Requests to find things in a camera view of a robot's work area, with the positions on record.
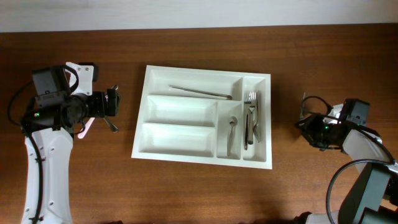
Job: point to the steel kitchen tongs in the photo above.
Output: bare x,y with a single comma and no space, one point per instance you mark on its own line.
228,97

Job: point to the pink plastic knife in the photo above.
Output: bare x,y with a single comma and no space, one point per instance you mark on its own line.
85,129

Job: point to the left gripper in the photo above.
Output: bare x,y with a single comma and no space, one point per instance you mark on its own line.
103,109

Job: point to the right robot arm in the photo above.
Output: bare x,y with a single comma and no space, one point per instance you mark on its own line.
377,180

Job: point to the white plastic cutlery tray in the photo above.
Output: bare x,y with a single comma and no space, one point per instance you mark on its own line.
182,126

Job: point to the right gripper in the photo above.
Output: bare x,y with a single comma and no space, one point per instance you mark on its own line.
306,127

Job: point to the small steel teaspoon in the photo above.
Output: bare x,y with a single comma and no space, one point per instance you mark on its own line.
302,106
232,122

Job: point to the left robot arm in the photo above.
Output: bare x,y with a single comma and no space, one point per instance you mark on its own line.
49,148

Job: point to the steel fork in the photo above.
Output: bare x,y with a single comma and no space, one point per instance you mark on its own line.
256,117
252,107
246,119

